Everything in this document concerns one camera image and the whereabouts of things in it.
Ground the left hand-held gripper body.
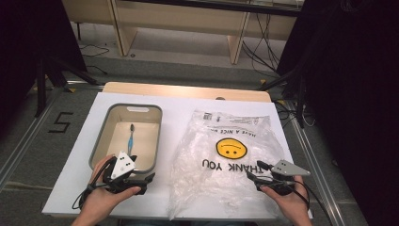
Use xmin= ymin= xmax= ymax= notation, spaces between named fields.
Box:
xmin=102 ymin=151 xmax=156 ymax=196

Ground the metal floor rail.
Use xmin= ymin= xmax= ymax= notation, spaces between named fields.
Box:
xmin=287 ymin=117 xmax=347 ymax=226
xmin=0 ymin=89 xmax=70 ymax=191

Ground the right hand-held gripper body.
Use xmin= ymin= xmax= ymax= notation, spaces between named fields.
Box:
xmin=254 ymin=158 xmax=311 ymax=197

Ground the black metal stand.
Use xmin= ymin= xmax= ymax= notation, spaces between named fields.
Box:
xmin=33 ymin=56 xmax=99 ymax=119
xmin=257 ymin=62 xmax=308 ymax=129

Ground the light wooden desk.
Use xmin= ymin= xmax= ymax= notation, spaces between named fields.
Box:
xmin=60 ymin=0 xmax=303 ymax=66

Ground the blue toothbrush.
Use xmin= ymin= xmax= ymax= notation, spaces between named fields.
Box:
xmin=127 ymin=123 xmax=136 ymax=157

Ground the white table board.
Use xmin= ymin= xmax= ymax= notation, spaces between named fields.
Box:
xmin=41 ymin=91 xmax=314 ymax=220

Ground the person's right hand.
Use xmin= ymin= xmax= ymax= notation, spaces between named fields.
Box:
xmin=260 ymin=174 xmax=311 ymax=218

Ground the beige plastic bin grey rim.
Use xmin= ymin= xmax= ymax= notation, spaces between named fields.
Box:
xmin=88 ymin=103 xmax=164 ymax=176

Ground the bundle of black cables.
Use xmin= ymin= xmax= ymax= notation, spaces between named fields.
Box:
xmin=240 ymin=12 xmax=282 ymax=79

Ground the black curtain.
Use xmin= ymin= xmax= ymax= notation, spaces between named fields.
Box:
xmin=0 ymin=0 xmax=88 ymax=133
xmin=276 ymin=0 xmax=399 ymax=226

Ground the left hand-held gripper black cable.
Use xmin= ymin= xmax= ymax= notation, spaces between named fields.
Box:
xmin=72 ymin=156 xmax=118 ymax=211

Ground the person's left hand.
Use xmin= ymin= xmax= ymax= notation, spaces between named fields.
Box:
xmin=79 ymin=153 xmax=142 ymax=218

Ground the black floor cable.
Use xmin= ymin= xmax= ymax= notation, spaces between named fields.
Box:
xmin=78 ymin=42 xmax=111 ymax=76

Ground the clear plastic bag yellow smiley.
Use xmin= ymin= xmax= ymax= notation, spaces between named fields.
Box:
xmin=166 ymin=108 xmax=288 ymax=221

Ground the hand-held gripper black cable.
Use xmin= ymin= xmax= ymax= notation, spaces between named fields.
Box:
xmin=291 ymin=179 xmax=334 ymax=226
xmin=72 ymin=156 xmax=118 ymax=211

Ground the light wooden table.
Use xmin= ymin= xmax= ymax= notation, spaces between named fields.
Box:
xmin=102 ymin=81 xmax=273 ymax=104

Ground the right hand-held gripper black cable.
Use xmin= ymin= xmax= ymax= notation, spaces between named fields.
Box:
xmin=291 ymin=179 xmax=334 ymax=226

